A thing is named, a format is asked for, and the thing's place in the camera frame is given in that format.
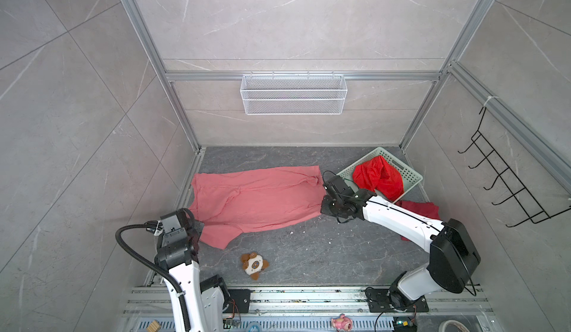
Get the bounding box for pink t shirt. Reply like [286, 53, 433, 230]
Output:
[190, 165, 325, 250]

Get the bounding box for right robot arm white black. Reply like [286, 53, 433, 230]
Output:
[321, 175, 481, 311]

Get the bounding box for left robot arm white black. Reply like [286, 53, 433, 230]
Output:
[155, 209, 229, 331]

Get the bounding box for bright red t shirt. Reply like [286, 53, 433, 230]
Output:
[352, 156, 404, 202]

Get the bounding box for brown white plush toy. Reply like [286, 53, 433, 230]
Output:
[240, 252, 269, 281]

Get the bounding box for light green plastic basket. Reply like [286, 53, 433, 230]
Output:
[337, 147, 423, 203]

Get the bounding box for dark red folded t shirt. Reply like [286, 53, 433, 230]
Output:
[396, 201, 440, 220]

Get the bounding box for small wooden block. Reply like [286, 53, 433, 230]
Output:
[146, 320, 161, 332]

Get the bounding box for pink plush toy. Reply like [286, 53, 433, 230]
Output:
[331, 314, 353, 332]

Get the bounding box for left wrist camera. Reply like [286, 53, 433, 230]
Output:
[144, 220, 164, 237]

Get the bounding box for black corrugated cable hose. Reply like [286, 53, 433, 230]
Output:
[114, 223, 193, 332]

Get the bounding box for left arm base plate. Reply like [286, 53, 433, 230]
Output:
[223, 289, 252, 314]

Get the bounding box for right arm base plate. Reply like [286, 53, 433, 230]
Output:
[364, 287, 429, 313]

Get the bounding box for white wire mesh shelf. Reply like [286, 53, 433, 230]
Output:
[240, 74, 348, 116]

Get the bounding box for black wire hook rack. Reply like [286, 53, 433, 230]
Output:
[457, 107, 570, 229]

